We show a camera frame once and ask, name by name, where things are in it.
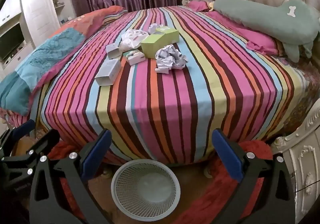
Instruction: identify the large grey cardboard box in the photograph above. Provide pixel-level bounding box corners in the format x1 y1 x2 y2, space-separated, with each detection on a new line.
95 59 121 86

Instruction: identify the small grey cardboard box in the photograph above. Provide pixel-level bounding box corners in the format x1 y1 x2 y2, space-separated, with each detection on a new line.
105 43 122 60

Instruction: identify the green tissue packet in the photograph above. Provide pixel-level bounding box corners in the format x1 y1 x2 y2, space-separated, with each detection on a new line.
123 49 145 66

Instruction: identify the white plastic bag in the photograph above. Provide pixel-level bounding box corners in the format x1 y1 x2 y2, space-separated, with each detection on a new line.
119 29 149 52

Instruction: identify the green carton box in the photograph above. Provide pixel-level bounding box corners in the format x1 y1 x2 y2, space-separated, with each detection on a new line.
140 34 165 59

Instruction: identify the paper ball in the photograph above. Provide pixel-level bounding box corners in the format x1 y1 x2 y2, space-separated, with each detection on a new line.
148 23 163 35
155 45 188 74

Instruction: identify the green cleansing oil box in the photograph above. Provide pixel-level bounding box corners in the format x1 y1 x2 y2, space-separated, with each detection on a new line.
156 26 180 46

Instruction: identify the teal orange folded quilt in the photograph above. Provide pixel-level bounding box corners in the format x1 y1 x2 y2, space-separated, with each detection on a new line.
1 6 127 116

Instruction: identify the ornate white bed footboard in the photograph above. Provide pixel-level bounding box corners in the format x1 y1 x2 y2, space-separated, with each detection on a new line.
271 100 319 223

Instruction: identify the red fluffy rug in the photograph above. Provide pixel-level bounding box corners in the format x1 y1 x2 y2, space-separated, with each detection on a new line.
49 141 272 223

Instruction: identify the black television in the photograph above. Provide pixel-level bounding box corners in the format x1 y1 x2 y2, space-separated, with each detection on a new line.
0 23 24 61

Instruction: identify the white mesh waste basket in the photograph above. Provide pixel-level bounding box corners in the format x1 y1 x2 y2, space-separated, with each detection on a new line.
111 159 181 222

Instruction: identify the white wardrobe cabinet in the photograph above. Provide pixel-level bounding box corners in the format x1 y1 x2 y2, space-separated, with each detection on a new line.
1 0 76 76

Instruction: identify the striped colourful bed sheet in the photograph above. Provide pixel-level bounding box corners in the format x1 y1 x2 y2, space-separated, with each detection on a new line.
30 7 318 164

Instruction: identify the pink pillow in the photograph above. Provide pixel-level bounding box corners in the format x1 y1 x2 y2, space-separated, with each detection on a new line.
186 1 285 57

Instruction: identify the green long plush pillow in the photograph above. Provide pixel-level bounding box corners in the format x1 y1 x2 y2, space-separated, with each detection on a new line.
214 0 319 63

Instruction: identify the yellow plush toy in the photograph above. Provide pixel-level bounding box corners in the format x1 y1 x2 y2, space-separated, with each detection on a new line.
209 1 214 11

